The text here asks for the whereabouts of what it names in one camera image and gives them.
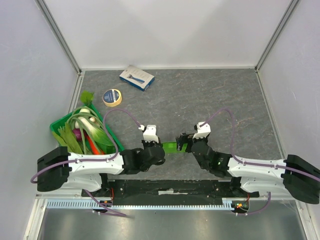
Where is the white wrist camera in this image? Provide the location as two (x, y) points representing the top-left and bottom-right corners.
(192, 122), (211, 139)
(138, 124), (160, 143)

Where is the green plastic basket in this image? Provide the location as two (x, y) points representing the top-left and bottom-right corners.
(49, 104), (124, 155)

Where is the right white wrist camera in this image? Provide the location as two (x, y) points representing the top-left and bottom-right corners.
(192, 122), (211, 139)

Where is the slotted cable duct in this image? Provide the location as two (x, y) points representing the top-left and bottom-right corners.
(46, 199), (236, 211)

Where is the purple toy onion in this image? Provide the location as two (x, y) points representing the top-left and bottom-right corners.
(72, 128), (82, 141)

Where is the green paper box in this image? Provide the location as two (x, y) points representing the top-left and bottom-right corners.
(162, 141), (188, 154)

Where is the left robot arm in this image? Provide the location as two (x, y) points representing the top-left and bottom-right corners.
(31, 142), (165, 197)

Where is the toy bok choy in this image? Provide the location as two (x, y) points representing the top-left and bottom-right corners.
(87, 124), (114, 147)

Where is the white toy radish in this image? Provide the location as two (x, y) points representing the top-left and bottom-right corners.
(78, 107), (92, 116)

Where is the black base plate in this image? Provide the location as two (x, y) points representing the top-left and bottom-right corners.
(91, 179), (260, 200)

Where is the white razor box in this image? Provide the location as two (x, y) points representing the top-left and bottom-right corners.
(119, 65), (155, 92)

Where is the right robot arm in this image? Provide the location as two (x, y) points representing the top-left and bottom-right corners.
(176, 133), (320, 205)

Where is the orange toy carrot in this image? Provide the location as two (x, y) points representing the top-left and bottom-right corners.
(86, 135), (105, 155)

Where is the toy green leaf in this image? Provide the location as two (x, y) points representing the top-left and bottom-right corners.
(80, 90), (94, 106)

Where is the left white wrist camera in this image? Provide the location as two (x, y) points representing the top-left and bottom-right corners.
(138, 124), (160, 143)

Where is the masking tape roll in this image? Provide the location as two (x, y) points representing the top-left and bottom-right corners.
(102, 88), (123, 107)

